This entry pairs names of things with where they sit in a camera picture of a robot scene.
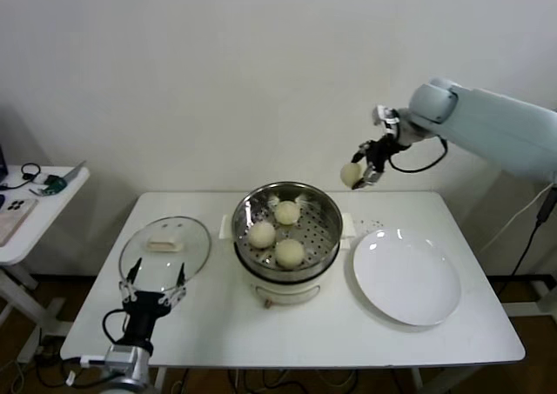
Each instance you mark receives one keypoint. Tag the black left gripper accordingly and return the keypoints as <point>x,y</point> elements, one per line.
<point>143,311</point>

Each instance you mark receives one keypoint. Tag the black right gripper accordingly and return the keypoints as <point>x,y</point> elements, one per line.
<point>383,150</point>

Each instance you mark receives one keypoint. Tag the white steamed baozi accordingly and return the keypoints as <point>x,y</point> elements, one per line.
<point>290,253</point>
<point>350,175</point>
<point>287,212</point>
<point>261,235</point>

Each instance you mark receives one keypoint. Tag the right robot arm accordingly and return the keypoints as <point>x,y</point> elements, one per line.
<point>500,124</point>

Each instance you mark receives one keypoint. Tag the stainless steel steamer basket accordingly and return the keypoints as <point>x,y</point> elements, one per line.
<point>331,233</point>

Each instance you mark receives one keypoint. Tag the white table leg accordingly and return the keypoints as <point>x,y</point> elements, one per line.
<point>415,381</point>
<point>161,381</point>

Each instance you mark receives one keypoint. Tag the white round plate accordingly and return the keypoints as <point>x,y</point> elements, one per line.
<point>404,276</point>

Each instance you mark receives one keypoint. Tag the white electric cooking pot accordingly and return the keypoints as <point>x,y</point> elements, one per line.
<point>283,291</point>

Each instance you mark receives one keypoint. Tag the white side table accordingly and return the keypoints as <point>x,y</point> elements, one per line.
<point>52,202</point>

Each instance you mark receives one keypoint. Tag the grey flat panel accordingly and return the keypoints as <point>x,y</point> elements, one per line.
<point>74,172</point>

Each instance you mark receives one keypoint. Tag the green small device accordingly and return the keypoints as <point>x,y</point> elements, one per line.
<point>56,183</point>

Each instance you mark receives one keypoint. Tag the silver clip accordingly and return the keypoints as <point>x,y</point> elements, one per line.
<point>38,191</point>

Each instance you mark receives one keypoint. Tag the white phone with lenses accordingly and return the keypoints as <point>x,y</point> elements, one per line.
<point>17,205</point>

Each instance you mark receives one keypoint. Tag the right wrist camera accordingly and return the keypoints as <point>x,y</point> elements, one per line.
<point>386,118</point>

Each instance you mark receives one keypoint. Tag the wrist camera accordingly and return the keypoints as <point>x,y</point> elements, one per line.
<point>386,118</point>
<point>93,360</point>

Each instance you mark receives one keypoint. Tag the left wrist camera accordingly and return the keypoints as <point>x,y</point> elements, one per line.
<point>93,360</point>

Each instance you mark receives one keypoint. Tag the white desk frame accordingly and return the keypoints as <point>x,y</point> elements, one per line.
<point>541,289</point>

